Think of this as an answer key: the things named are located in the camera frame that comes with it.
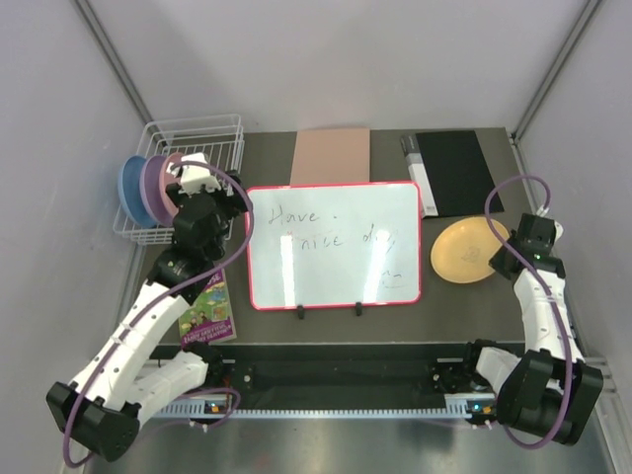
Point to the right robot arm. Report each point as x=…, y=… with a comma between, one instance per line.
x=549, y=391

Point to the blue plate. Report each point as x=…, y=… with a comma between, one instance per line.
x=129, y=192

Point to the grey slotted cable duct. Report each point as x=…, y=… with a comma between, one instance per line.
x=449, y=407

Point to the white wire dish rack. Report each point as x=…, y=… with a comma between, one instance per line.
x=219, y=138

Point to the brown cardboard sheet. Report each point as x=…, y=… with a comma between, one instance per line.
x=331, y=156

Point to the red framed whiteboard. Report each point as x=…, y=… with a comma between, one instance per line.
x=335, y=246

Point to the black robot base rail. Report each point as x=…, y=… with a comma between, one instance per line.
x=342, y=376

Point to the pink plate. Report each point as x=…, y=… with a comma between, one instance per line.
x=169, y=174

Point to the purple plate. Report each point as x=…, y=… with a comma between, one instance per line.
x=152, y=191

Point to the yellow bear plate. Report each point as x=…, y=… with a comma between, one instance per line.
x=462, y=251

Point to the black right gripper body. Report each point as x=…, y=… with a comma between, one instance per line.
x=513, y=240

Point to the black folder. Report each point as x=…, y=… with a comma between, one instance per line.
x=450, y=170

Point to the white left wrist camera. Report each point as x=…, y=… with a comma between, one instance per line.
x=195, y=177

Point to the purple treehouse children's book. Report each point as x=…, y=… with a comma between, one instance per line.
x=210, y=319

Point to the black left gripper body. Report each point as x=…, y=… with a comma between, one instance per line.
x=228, y=206

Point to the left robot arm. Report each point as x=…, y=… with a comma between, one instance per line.
x=104, y=407

